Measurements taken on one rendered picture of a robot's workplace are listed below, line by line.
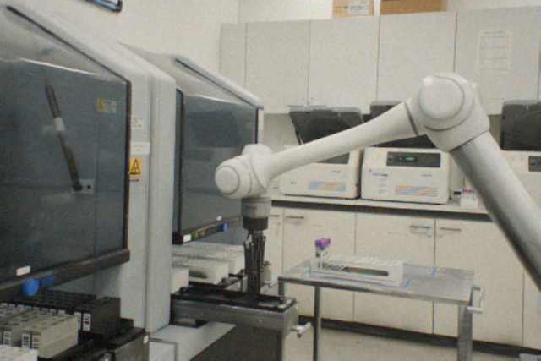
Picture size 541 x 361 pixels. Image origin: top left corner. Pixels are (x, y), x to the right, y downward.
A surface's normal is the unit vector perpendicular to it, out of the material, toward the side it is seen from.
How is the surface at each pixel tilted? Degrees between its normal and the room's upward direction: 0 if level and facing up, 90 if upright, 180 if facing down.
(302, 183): 90
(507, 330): 90
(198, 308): 90
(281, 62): 90
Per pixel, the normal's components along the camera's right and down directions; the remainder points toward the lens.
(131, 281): 0.94, 0.04
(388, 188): -0.33, 0.01
